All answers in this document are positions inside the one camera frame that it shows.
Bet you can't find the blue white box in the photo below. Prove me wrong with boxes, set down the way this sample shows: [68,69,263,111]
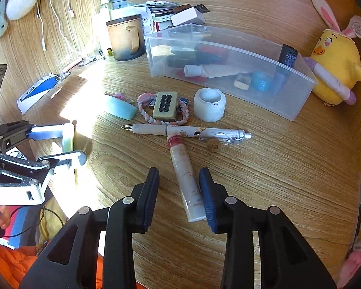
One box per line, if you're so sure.
[16,73,61,115]

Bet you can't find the brown bead bracelet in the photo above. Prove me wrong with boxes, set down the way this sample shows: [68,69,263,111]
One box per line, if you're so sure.
[173,4,194,15]

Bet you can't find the red foil packet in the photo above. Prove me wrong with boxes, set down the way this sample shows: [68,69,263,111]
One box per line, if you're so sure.
[195,46,229,64]

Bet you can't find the dark case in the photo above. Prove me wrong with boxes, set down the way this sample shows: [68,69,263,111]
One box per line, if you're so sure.
[168,54,199,67]

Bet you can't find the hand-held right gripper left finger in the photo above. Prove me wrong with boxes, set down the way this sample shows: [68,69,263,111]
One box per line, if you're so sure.
[19,167,160,289]

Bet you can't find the thin rimmed glasses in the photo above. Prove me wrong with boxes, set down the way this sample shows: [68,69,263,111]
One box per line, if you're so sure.
[56,55,98,81]

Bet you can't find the slim mint tube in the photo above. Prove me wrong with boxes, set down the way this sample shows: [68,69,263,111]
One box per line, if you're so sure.
[62,120,79,187]

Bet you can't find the small cream tile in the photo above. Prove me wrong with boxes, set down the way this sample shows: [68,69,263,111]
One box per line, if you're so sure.
[234,73,250,90]

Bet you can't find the pink stick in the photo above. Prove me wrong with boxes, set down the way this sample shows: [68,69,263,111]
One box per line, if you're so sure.
[64,57,83,70]

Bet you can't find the white rectangular box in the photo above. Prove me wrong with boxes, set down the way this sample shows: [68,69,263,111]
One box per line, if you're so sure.
[171,7,206,26]

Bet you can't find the pink white braided hair tie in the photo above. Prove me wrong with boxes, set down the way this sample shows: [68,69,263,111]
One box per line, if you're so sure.
[137,92,189,125]

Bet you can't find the yellow chick plush bunny ears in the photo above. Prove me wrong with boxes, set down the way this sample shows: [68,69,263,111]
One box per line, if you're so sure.
[304,0,361,106]

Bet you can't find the black pump bottle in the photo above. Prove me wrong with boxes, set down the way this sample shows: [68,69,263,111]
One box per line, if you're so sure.
[272,44,299,95]

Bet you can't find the clear plastic bin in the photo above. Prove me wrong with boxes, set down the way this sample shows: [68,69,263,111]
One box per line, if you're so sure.
[144,23,318,122]

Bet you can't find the brown lidded mug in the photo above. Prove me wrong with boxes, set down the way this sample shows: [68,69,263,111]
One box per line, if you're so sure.
[106,14,145,61]

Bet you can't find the cream mahjong tile black dots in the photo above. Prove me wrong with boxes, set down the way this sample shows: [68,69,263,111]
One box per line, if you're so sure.
[152,91,179,119]

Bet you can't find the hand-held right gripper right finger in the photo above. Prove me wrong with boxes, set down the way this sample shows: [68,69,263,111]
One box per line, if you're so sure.
[199,167,337,289]

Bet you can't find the person's left hand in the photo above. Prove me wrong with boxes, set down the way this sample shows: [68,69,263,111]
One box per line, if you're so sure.
[0,205,11,230]

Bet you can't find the white ballpoint pen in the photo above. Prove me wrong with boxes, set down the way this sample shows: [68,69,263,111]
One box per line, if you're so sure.
[121,123,254,146]

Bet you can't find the stack of books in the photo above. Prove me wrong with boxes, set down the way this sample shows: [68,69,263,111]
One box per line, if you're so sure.
[146,0,181,21]

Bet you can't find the cream tube red cap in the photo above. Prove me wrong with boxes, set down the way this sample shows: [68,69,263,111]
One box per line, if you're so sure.
[167,134,206,223]

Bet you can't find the yellow cloth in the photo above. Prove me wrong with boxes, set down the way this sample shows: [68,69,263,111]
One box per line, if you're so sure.
[39,199,67,247]

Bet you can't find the white tube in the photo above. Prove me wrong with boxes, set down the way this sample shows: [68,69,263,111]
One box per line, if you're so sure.
[184,64,244,79]

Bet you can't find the wide mint tube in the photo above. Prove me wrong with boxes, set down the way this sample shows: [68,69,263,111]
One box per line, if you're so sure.
[104,94,138,119]

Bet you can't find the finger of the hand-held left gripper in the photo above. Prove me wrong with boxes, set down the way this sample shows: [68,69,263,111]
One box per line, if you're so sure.
[0,120,76,151]
[0,150,88,206]

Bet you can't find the pink fluffy item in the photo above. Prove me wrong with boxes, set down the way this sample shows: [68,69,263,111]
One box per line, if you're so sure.
[338,238,361,288]

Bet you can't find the orange jacket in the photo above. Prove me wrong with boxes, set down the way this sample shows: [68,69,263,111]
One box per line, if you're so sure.
[0,238,106,289]

